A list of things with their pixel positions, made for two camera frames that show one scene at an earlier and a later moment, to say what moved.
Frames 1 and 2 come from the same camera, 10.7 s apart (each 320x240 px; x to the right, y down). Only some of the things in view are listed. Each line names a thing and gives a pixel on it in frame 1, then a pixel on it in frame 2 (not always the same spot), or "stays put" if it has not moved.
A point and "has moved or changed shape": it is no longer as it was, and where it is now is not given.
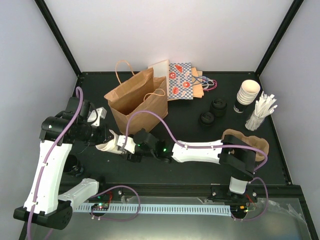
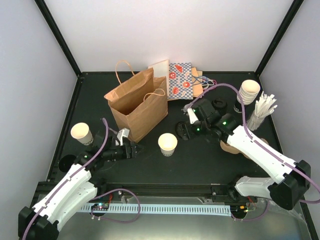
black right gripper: (133, 158) to (192, 134)
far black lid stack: (218, 107) stays put
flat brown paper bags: (198, 89) stays put
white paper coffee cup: (111, 145) has moved or changed shape
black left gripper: (105, 136) to (132, 153)
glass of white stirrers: (263, 108) stays put
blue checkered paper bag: (180, 84) stays put
